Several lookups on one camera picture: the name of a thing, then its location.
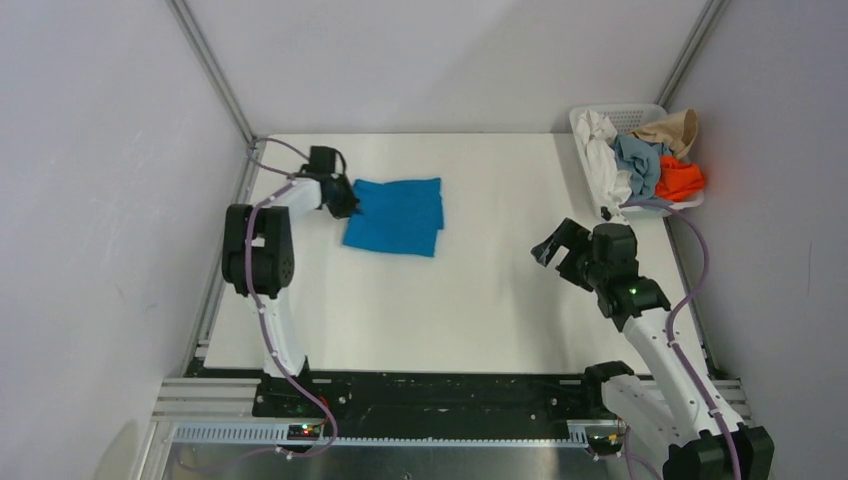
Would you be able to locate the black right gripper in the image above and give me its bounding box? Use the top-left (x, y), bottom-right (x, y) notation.
top-left (532, 217), bottom-right (607, 292)

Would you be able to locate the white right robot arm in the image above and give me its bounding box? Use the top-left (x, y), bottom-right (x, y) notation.
top-left (531, 218), bottom-right (775, 479)

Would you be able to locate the aluminium left corner post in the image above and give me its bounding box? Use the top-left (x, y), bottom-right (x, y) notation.
top-left (165, 0), bottom-right (258, 148)

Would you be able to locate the beige crumpled t-shirt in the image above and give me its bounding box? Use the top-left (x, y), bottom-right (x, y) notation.
top-left (630, 109), bottom-right (699, 159)

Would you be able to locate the right controller board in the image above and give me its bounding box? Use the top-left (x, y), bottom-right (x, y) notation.
top-left (586, 434), bottom-right (624, 458)

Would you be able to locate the grey-blue crumpled t-shirt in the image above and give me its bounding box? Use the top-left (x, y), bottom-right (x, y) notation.
top-left (612, 134), bottom-right (671, 201)

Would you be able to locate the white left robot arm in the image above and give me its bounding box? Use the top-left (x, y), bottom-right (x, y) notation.
top-left (221, 146), bottom-right (360, 416)

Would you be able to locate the white plastic laundry basket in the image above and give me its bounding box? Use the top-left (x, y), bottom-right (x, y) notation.
top-left (569, 103), bottom-right (707, 220)

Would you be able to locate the left controller board with LEDs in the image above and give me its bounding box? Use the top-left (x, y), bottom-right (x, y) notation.
top-left (286, 423), bottom-right (323, 442)

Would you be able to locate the aluminium front frame rail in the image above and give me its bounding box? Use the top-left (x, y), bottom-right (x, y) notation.
top-left (136, 364), bottom-right (774, 479)

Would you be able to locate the bright blue t-shirt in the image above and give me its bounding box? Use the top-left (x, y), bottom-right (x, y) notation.
top-left (342, 177), bottom-right (445, 258)

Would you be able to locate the white crumpled t-shirt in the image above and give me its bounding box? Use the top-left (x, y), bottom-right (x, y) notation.
top-left (574, 110), bottom-right (632, 211)

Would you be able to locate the aluminium right corner post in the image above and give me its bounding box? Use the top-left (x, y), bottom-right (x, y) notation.
top-left (655, 0), bottom-right (729, 109)

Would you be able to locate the orange crumpled t-shirt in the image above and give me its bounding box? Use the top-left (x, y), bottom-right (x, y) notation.
top-left (655, 155), bottom-right (707, 203)

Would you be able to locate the aluminium corner post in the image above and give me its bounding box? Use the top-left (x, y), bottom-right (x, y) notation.
top-left (165, 0), bottom-right (258, 148)
top-left (655, 0), bottom-right (729, 109)

